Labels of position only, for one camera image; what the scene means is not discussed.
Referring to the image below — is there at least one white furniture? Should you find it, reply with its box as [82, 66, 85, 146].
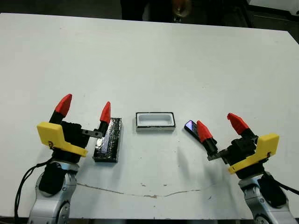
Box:
[247, 0, 299, 15]

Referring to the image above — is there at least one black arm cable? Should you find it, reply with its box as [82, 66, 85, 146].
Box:
[14, 163, 47, 219]
[263, 171, 299, 195]

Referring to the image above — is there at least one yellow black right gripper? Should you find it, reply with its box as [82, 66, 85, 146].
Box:
[197, 113, 280, 180]

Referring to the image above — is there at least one black glossy box lid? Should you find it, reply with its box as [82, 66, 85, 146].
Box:
[93, 117, 123, 163]

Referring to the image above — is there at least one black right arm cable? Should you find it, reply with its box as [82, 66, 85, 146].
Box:
[263, 171, 299, 195]

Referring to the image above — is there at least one black phone-like camera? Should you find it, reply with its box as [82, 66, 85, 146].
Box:
[184, 119, 203, 140]

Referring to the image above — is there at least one camera box base white inlay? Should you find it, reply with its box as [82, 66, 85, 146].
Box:
[135, 112, 176, 133]

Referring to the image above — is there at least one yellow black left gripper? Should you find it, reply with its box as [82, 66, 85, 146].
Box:
[36, 93, 112, 164]

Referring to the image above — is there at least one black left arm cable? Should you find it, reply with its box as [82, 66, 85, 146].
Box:
[14, 163, 47, 219]

